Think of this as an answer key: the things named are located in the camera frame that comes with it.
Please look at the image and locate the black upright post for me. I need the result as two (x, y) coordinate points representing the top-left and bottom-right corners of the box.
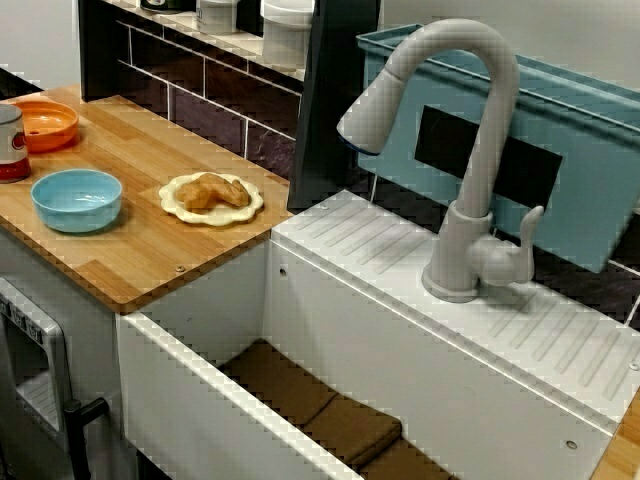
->
(287, 0), (385, 211)

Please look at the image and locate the dark tiled backsplash with shelf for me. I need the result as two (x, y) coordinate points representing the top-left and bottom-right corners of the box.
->
(78, 0), (640, 332)

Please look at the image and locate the teal dish rack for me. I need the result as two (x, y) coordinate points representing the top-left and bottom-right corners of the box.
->
(355, 23), (640, 275)

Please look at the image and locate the wooden countertop board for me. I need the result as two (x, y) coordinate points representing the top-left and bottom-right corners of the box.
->
(0, 83), (295, 315)
(597, 394), (640, 480)

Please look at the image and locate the grey toy faucet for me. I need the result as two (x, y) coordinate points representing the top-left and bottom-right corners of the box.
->
(335, 18), (545, 304)

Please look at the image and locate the orange bowl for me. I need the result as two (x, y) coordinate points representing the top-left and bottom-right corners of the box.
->
(10, 99), (80, 154)

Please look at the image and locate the tomato print tin can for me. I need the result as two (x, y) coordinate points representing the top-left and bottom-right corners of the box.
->
(0, 103), (32, 184)

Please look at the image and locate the dark jar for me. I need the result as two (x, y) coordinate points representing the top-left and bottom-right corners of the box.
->
(139, 0), (184, 14)

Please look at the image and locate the silver dishwasher panel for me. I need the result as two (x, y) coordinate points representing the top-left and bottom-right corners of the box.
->
(0, 277), (76, 480)

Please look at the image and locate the light blue bowl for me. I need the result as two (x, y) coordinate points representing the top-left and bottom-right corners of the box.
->
(30, 168), (123, 235)

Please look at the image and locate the brown folded cloth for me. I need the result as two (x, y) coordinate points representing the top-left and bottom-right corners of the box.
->
(219, 338), (454, 480)

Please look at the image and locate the plain white canister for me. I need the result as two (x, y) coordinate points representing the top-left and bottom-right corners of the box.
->
(260, 0), (317, 69)

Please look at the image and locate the cream flower-shaped plate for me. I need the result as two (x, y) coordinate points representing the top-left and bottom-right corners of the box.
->
(158, 171), (265, 225)

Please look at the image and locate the black bar handle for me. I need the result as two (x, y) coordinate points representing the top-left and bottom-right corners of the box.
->
(63, 397), (109, 480)

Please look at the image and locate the brown toy chicken piece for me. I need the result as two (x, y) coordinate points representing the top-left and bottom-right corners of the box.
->
(175, 172), (251, 211)

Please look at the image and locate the white canister with print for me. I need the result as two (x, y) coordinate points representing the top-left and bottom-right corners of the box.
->
(196, 0), (239, 35)

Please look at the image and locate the white toy sink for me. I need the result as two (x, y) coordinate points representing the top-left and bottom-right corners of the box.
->
(115, 188), (637, 480)

